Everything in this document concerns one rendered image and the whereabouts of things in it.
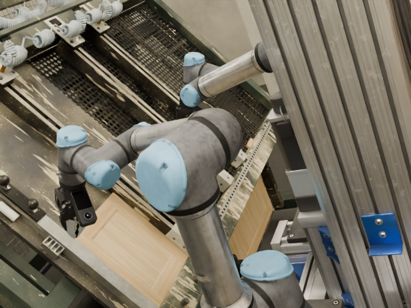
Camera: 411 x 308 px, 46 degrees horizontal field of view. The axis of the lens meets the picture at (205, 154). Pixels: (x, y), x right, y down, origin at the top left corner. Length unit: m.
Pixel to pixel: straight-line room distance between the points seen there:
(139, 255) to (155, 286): 0.14
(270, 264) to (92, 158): 0.49
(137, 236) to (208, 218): 1.06
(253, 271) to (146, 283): 0.80
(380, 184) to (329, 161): 0.12
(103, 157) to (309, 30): 0.57
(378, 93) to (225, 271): 0.47
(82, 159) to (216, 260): 0.44
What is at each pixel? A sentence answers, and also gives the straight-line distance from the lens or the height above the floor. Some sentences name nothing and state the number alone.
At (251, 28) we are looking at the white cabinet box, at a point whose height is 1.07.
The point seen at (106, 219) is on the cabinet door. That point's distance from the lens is 1.91.
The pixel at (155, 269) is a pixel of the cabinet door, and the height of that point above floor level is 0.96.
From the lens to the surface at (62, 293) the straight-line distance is 1.77.
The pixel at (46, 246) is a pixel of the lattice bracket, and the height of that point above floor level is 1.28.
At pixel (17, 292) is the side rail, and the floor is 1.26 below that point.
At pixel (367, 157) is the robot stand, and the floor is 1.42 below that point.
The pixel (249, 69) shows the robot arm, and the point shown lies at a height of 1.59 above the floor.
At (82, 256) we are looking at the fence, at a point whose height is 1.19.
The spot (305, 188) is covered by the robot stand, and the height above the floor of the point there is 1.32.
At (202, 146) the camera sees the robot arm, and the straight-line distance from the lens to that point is 0.84.
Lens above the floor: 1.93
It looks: 21 degrees down
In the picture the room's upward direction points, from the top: 23 degrees counter-clockwise
